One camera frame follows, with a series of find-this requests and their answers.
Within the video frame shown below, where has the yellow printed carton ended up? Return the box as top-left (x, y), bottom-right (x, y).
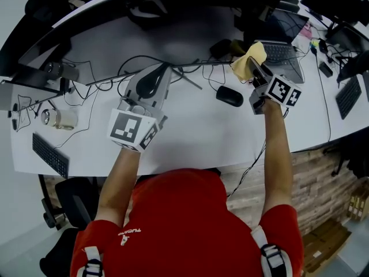
top-left (347, 192), bottom-right (369, 221)

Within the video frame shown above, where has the person's right forearm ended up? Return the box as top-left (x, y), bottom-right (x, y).
top-left (261, 99), bottom-right (293, 222)

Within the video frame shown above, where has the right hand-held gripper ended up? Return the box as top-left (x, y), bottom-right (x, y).
top-left (247, 55), bottom-right (303, 116)

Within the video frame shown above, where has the thin black desk cable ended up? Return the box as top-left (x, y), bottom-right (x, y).
top-left (315, 50), bottom-right (332, 143)

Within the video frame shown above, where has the white harness strap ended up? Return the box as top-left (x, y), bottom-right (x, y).
top-left (77, 246), bottom-right (104, 277)
top-left (250, 226), bottom-right (293, 277)

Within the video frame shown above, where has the flat brown cardboard box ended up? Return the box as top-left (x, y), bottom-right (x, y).
top-left (299, 218), bottom-right (352, 274)

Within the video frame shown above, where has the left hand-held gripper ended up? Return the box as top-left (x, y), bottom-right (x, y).
top-left (107, 62), bottom-right (174, 154)

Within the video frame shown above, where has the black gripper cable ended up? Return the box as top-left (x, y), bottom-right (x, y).
top-left (227, 108), bottom-right (289, 198)

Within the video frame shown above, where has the person's red shirt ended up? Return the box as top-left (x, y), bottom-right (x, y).
top-left (70, 168), bottom-right (305, 277)

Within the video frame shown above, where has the wide curved black monitor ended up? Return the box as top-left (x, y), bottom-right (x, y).
top-left (0, 0), bottom-right (286, 91)

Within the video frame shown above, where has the person's left forearm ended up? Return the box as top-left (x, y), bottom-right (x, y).
top-left (96, 147), bottom-right (142, 229)

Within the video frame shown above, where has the yellow cloth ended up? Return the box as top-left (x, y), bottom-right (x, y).
top-left (230, 41), bottom-right (268, 83)

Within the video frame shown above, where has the long black keyboard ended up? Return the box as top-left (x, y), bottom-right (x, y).
top-left (32, 133), bottom-right (70, 180)

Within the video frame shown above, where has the short black keyboard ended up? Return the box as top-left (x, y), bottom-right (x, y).
top-left (335, 75), bottom-right (363, 120)

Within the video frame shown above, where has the black power adapter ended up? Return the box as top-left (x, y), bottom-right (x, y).
top-left (7, 102), bottom-right (20, 129)

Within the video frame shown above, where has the black computer mouse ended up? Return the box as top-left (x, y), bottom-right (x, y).
top-left (216, 85), bottom-right (244, 108)

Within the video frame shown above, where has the grey laptop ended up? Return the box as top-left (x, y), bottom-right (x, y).
top-left (253, 9), bottom-right (310, 85)

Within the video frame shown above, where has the pink packet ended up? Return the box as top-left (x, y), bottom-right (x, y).
top-left (299, 21), bottom-right (314, 39)

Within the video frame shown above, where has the black office chair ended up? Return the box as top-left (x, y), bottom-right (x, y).
top-left (322, 143), bottom-right (369, 182)
top-left (39, 176), bottom-right (100, 277)

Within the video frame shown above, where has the black monitor back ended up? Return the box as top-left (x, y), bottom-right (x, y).
top-left (299, 0), bottom-right (369, 27)

